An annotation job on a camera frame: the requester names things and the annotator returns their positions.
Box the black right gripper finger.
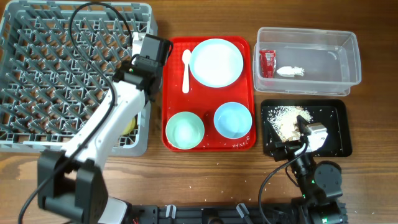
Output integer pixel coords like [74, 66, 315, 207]
[265, 120, 283, 146]
[297, 115, 308, 140]

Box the food scraps and rice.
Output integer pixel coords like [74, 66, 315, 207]
[267, 106, 313, 142]

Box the blue bowl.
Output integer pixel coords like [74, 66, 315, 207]
[213, 102, 253, 139]

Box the white napkin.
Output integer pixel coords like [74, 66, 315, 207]
[276, 66, 305, 78]

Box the red ketchup sachet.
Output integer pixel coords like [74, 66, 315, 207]
[259, 49, 276, 78]

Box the white plastic spoon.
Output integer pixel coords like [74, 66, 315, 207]
[182, 49, 191, 93]

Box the yellow plastic cup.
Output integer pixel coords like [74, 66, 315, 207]
[122, 118, 136, 135]

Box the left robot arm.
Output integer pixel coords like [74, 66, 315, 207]
[37, 33, 174, 223]

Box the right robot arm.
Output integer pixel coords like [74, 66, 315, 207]
[259, 115, 348, 224]

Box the black waste tray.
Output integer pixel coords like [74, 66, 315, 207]
[261, 99, 353, 157]

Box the grey dishwasher rack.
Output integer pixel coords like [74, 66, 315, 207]
[1, 1, 157, 153]

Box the clear plastic bin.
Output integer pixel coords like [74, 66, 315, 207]
[252, 27, 362, 96]

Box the red plastic tray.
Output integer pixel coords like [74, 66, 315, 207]
[162, 36, 257, 152]

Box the green bowl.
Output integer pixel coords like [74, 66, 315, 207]
[165, 111, 205, 150]

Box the light blue plate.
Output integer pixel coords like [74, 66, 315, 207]
[189, 39, 244, 88]

